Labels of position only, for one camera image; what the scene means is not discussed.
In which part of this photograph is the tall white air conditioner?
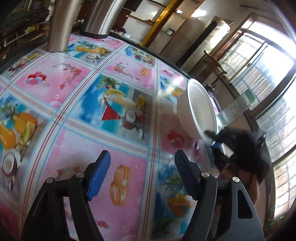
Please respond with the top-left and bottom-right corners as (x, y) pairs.
(177, 16), (230, 73)

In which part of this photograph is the white paper bowl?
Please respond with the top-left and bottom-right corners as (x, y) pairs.
(177, 78), (218, 146)

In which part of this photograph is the clear bottle green lid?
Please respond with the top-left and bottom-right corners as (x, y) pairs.
(217, 88), (257, 128)

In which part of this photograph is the person's right hand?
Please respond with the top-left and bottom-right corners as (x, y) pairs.
(218, 163), (260, 206)

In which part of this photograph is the colourful plastic tablecloth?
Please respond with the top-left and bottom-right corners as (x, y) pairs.
(1, 34), (213, 240)

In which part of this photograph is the large steel thermos jug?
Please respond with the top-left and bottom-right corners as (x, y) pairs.
(80, 0), (126, 39)

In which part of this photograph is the small black jar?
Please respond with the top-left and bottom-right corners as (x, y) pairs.
(205, 84), (217, 96)

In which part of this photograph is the slim steel thermos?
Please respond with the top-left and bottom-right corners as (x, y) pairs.
(48, 0), (82, 52)

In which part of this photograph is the wooden chair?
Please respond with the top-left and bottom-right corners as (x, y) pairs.
(198, 50), (227, 88)

